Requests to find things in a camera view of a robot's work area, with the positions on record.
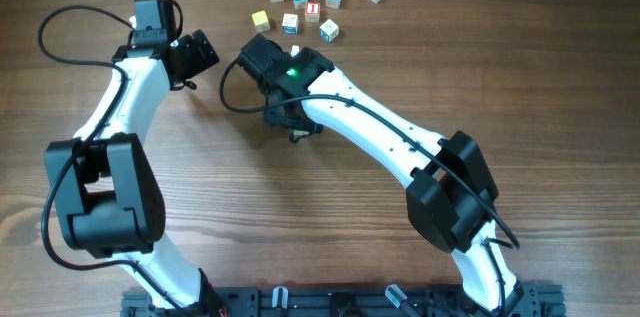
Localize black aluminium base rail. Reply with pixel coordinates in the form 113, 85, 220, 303
119, 283, 567, 317

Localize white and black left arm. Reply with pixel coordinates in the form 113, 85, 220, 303
43, 30, 226, 316

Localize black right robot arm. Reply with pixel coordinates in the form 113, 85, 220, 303
248, 48, 519, 315

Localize white and blue block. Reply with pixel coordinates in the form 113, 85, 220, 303
282, 13, 299, 34

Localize red letter I block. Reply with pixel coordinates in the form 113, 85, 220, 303
305, 2, 320, 23

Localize yellow top block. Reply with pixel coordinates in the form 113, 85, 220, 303
251, 10, 270, 33

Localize white block blue sides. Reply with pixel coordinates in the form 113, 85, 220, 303
319, 19, 339, 43

